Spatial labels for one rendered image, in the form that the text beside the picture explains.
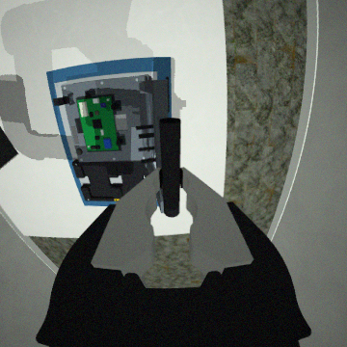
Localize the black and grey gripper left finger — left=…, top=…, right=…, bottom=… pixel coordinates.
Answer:
left=36, top=168, right=162, bottom=346

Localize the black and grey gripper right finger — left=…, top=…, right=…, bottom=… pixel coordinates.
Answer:
left=180, top=167, right=311, bottom=340

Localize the green circuit board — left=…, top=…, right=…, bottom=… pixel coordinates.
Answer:
left=77, top=96, right=119, bottom=151

